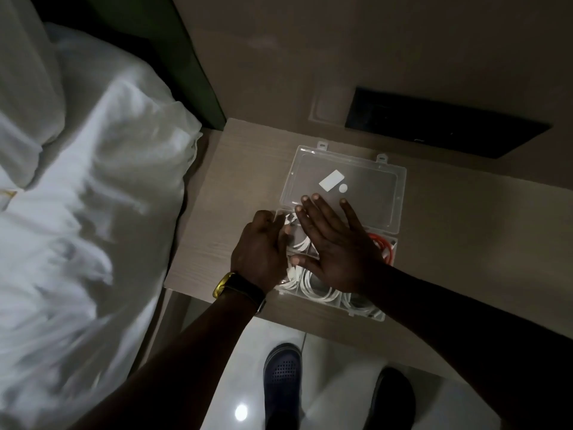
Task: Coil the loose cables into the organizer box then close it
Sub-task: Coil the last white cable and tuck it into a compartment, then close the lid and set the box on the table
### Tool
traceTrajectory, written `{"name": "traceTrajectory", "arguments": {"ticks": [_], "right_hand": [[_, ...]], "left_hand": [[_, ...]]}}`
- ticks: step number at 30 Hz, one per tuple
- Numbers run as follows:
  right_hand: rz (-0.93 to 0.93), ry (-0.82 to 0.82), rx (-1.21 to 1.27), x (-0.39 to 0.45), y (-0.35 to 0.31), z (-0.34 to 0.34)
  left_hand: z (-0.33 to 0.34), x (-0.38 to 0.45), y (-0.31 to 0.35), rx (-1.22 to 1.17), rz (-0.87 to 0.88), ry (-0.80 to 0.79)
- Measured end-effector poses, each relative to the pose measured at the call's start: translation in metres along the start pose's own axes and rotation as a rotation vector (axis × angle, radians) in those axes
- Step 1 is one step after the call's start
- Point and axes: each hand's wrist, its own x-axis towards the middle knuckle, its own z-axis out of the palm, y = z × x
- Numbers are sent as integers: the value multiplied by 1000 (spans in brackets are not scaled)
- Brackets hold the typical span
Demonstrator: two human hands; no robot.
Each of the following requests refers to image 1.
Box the person's left hand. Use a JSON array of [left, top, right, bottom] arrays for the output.
[[229, 209, 292, 295]]

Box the person's right hand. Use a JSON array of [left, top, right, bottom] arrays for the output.
[[289, 193, 393, 297]]

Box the clear plastic organizer box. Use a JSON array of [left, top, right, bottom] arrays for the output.
[[273, 139, 407, 322]]

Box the person's right forearm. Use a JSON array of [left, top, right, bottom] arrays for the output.
[[357, 263, 573, 430]]

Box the person's left forearm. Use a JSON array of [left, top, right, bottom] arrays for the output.
[[67, 285, 266, 430]]

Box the white rectangular sticker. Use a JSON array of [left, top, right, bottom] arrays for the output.
[[318, 169, 345, 192]]

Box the blue perforated clog shoe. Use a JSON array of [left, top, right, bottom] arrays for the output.
[[263, 343, 304, 430]]

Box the beige wooden bedside table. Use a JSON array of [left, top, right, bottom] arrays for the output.
[[163, 118, 573, 386]]

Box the dark plain shoe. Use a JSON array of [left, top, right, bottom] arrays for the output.
[[364, 366, 417, 430]]

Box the white duvet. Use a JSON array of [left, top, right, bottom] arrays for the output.
[[0, 22, 203, 430]]

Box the dark green headboard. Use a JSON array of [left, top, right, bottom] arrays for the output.
[[84, 0, 227, 131]]

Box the white pillow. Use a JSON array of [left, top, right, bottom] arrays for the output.
[[0, 0, 67, 189]]

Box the coiled white cable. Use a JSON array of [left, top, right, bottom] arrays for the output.
[[276, 265, 343, 306], [283, 213, 315, 253], [342, 292, 386, 321]]

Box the coiled red cable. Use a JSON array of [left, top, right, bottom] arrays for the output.
[[366, 232, 398, 268]]

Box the gold wristwatch with black strap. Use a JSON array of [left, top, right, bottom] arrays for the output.
[[212, 271, 268, 315]]

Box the black wall switch panel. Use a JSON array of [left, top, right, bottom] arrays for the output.
[[344, 87, 552, 160]]

